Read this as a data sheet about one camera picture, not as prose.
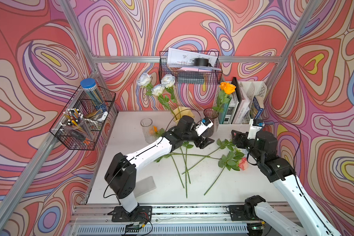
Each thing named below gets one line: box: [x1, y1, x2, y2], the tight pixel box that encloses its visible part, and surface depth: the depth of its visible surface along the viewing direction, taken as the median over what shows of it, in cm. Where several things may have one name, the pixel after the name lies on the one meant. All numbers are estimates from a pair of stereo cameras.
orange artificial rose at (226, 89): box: [212, 82, 236, 113], surface depth 83 cm
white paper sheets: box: [167, 47, 222, 71], surface depth 88 cm
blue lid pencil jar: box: [80, 78, 107, 112], surface depth 75 cm
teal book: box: [218, 97, 233, 125], surface depth 91 cm
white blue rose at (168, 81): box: [160, 74, 181, 113], surface depth 79 cm
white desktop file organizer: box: [215, 80, 268, 133], surface depth 98 cm
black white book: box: [223, 76, 243, 125], surface depth 95 cm
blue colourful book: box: [252, 96, 264, 120], surface depth 103 cm
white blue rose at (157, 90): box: [150, 84, 178, 120], surface depth 78 cm
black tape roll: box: [192, 58, 213, 67], surface depth 84 cm
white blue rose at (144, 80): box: [136, 72, 154, 96], surface depth 76 cm
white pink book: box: [233, 82, 250, 125], surface depth 93 cm
